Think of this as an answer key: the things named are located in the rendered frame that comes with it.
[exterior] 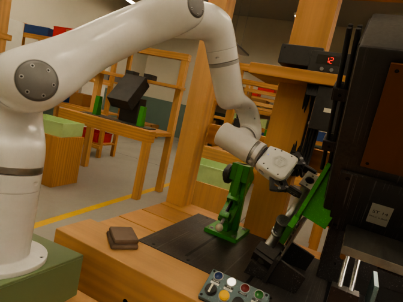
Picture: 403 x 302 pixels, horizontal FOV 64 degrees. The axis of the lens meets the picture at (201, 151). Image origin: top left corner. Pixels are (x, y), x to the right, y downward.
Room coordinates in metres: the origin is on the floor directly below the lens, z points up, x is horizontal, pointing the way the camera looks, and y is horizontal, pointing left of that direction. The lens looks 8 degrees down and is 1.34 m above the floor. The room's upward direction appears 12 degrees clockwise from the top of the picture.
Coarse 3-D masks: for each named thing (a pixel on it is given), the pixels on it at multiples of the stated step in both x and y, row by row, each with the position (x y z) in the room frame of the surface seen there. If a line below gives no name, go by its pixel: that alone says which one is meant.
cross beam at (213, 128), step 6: (210, 126) 1.50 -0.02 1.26; (216, 126) 1.49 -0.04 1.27; (210, 132) 1.50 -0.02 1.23; (210, 138) 1.49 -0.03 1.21; (264, 138) 1.39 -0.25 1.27; (318, 150) 1.29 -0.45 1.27; (312, 156) 1.30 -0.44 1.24; (318, 156) 1.29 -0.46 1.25; (312, 162) 1.30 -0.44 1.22; (318, 162) 1.29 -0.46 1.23; (318, 168) 1.28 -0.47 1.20
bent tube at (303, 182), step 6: (306, 174) 0.95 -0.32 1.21; (312, 174) 0.95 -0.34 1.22; (306, 180) 0.97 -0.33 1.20; (312, 180) 0.95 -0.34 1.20; (306, 186) 0.92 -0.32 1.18; (306, 192) 0.96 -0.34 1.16; (300, 198) 0.99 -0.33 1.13; (294, 204) 1.00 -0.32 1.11; (300, 204) 1.00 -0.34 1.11; (288, 210) 1.01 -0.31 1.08; (294, 210) 1.00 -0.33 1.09; (288, 216) 0.99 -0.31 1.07; (270, 234) 0.96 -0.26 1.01; (270, 240) 0.93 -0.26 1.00; (276, 240) 0.93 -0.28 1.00; (270, 246) 0.92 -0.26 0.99
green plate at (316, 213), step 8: (328, 168) 0.84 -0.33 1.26; (320, 176) 0.84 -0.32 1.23; (328, 176) 0.85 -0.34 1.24; (320, 184) 0.85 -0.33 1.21; (312, 192) 0.85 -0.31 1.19; (320, 192) 0.85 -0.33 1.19; (304, 200) 0.85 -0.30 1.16; (312, 200) 0.86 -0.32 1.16; (320, 200) 0.85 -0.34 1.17; (304, 208) 0.85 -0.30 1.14; (312, 208) 0.85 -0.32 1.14; (320, 208) 0.85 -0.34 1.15; (296, 216) 0.86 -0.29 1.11; (312, 216) 0.85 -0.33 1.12; (320, 216) 0.84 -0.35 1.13; (328, 216) 0.84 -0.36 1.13; (320, 224) 0.84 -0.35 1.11; (328, 224) 0.83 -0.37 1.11
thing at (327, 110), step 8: (320, 88) 1.13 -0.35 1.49; (328, 88) 1.12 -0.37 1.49; (320, 96) 1.13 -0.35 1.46; (328, 96) 1.12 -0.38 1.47; (320, 104) 1.12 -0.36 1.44; (328, 104) 1.11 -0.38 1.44; (312, 112) 1.13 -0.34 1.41; (320, 112) 1.12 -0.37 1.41; (328, 112) 1.11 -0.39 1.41; (336, 112) 1.10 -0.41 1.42; (312, 120) 1.13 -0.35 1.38; (320, 120) 1.12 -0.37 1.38; (328, 120) 1.11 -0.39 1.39; (312, 128) 1.13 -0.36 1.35; (320, 128) 1.11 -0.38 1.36
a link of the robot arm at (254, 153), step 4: (256, 144) 1.00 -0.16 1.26; (260, 144) 1.01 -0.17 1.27; (264, 144) 1.01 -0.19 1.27; (252, 148) 1.00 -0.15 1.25; (256, 148) 1.00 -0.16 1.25; (260, 148) 0.99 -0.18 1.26; (252, 152) 0.99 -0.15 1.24; (256, 152) 0.99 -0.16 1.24; (260, 152) 1.00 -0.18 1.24; (248, 156) 1.00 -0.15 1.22; (252, 156) 0.99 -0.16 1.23; (256, 156) 0.99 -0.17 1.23; (248, 160) 1.00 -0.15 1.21; (252, 160) 1.00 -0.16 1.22; (256, 160) 1.00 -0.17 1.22; (248, 164) 1.03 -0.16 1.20; (252, 164) 1.01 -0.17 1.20
